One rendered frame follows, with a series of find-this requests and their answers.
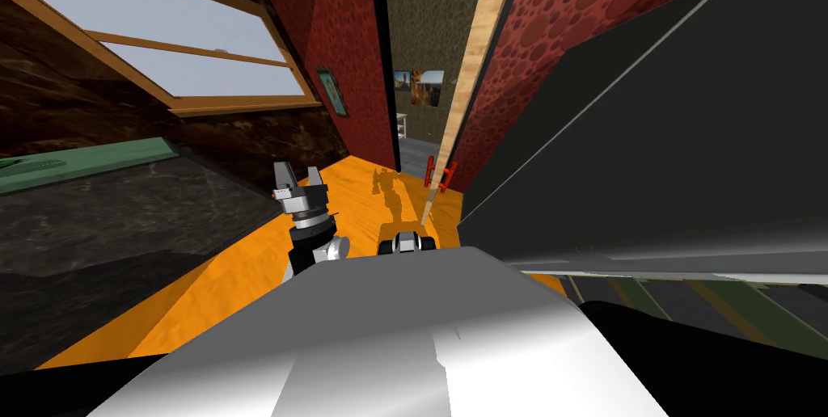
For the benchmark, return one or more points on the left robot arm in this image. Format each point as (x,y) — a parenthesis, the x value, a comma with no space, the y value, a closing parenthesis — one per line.
(305,250)

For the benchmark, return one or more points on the light wooden door leaf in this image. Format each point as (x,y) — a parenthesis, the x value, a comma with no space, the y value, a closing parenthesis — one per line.
(471,68)

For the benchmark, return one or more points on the wooden framed window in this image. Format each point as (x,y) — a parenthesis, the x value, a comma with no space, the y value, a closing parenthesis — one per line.
(162,35)

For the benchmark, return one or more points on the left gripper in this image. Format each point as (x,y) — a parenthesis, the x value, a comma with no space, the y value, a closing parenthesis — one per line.
(308,198)

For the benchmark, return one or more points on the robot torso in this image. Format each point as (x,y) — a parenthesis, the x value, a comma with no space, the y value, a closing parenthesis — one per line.
(388,339)

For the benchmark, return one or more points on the white shelf unit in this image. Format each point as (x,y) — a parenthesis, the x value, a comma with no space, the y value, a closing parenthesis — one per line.
(402,126)

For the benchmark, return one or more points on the dark grey cabinet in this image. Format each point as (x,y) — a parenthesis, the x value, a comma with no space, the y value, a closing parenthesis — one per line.
(679,145)

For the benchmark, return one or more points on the landscape wall picture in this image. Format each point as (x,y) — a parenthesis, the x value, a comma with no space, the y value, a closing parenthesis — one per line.
(420,87)

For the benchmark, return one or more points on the green flat board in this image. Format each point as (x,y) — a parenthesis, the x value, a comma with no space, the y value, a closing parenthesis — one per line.
(84,161)

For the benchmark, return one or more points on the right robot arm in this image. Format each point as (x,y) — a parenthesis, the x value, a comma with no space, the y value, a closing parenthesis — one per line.
(711,372)

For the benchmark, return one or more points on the green framed wall picture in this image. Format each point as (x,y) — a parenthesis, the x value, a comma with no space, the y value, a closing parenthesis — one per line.
(332,91)

